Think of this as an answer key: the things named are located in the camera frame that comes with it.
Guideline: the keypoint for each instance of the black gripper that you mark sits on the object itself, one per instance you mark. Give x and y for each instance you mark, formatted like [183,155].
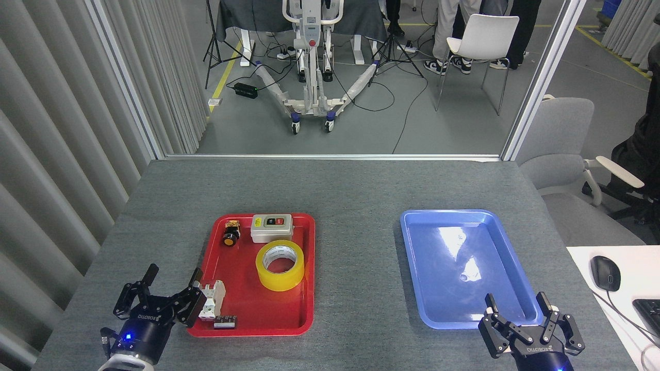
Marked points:
[139,335]
[541,360]

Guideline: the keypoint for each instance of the yellow tape roll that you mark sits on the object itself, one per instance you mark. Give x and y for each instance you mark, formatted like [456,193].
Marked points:
[281,281]

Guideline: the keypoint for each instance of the white desk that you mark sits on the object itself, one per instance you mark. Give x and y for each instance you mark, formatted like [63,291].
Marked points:
[582,309]

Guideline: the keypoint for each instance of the white plastic block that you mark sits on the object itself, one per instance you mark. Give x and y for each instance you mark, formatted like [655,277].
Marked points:
[214,299]

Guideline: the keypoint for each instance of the small black terminal block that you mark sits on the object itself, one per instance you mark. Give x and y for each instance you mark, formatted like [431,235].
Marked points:
[225,322]

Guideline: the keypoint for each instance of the black computer mouse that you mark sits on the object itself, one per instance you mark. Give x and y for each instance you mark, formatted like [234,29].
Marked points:
[604,273]

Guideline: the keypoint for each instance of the black yellow push button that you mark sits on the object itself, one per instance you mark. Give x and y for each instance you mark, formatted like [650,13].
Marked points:
[230,239]

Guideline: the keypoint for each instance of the blue plastic tray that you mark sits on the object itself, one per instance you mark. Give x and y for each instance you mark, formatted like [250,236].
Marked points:
[443,278]

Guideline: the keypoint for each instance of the red plastic tray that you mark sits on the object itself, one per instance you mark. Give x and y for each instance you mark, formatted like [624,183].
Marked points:
[268,309]

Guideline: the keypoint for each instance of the black keyboard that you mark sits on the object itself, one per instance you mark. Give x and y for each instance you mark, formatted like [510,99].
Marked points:
[650,314]

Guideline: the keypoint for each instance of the grey office chair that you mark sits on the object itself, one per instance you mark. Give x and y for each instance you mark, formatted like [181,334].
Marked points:
[562,134]

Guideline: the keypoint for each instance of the small white floor box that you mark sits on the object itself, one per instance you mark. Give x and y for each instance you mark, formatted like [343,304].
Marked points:
[215,102]

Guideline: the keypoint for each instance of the black office chair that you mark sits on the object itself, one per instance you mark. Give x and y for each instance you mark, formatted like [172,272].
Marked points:
[642,149]

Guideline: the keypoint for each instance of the black power adapter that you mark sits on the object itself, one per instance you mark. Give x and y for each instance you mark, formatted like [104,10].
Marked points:
[245,90]

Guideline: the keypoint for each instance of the black tripod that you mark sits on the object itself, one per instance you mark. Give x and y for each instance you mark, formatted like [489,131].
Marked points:
[390,51]
[211,46]

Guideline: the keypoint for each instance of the white power strip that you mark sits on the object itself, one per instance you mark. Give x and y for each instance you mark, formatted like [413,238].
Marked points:
[284,53]

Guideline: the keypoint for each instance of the white stand on wheels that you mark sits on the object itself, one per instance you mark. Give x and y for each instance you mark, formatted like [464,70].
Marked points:
[311,62]

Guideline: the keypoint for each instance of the person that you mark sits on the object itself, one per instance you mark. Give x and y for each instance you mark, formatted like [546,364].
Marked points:
[523,31]
[395,20]
[446,31]

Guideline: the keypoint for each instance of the white plastic chair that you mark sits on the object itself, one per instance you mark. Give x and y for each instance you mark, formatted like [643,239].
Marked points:
[482,33]

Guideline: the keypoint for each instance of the table with dark cloth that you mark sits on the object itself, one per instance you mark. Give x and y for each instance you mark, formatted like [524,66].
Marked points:
[258,15]

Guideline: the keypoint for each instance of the blue crate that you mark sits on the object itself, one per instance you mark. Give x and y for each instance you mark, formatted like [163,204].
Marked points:
[612,7]

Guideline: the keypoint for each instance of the grey two-button switch box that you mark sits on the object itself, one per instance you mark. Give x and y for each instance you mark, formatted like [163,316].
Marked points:
[271,232]

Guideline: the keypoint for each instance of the silver post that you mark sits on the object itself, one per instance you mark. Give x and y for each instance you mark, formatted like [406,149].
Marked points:
[126,82]
[541,77]

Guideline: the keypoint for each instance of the silver horizontal rail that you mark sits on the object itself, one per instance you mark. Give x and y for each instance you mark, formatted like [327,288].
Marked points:
[330,156]

